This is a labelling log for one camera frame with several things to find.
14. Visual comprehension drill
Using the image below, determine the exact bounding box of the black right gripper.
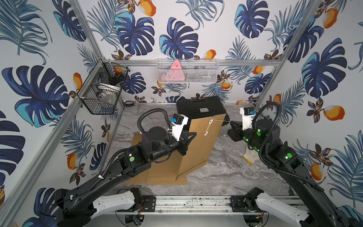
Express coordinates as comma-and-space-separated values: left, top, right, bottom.
231, 119, 267, 158

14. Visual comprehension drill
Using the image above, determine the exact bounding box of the brown file bag stack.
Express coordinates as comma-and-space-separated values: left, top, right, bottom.
176, 113, 226, 181

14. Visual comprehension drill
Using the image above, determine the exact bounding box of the brown kraft file bag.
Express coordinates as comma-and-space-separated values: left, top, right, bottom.
123, 132, 151, 185

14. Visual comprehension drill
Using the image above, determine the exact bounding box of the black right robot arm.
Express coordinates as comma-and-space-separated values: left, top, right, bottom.
228, 102, 363, 227

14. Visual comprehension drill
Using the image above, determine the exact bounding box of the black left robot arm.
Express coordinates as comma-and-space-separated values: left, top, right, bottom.
54, 108, 197, 227

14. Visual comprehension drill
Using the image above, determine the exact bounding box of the white work glove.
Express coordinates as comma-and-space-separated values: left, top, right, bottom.
243, 148, 259, 165

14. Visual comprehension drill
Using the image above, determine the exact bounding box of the black plastic tool case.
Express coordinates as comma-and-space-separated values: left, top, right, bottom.
176, 96, 230, 131

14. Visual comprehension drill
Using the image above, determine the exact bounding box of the pink triangular item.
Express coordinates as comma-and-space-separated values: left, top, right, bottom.
159, 60, 186, 83

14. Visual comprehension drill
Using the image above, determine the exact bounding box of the black round tape roll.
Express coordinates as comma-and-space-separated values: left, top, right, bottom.
124, 100, 135, 107

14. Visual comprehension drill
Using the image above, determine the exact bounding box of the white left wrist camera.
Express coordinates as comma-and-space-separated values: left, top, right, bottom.
171, 113, 189, 141

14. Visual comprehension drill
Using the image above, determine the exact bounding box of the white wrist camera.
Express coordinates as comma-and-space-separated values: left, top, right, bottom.
171, 113, 189, 141
240, 107, 256, 130

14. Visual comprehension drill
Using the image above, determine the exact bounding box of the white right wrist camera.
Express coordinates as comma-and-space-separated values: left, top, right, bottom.
240, 107, 256, 130

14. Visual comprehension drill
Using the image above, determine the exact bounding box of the clear wall shelf basket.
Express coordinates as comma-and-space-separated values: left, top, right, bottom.
156, 59, 219, 84

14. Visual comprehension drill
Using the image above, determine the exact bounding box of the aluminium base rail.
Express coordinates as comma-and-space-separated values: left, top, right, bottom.
76, 194, 307, 215

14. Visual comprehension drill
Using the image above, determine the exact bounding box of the black wire basket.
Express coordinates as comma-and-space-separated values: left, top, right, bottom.
77, 59, 130, 115

